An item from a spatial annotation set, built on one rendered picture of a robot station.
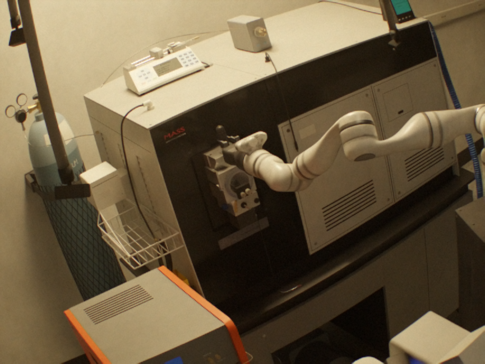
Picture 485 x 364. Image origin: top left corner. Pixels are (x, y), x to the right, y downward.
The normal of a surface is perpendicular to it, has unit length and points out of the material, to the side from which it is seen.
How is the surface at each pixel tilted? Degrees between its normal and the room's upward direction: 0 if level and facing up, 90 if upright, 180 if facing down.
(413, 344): 0
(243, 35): 90
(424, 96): 90
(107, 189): 90
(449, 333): 0
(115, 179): 90
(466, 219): 0
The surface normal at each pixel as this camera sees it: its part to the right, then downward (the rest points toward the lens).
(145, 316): -0.25, -0.88
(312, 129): 0.49, 0.25
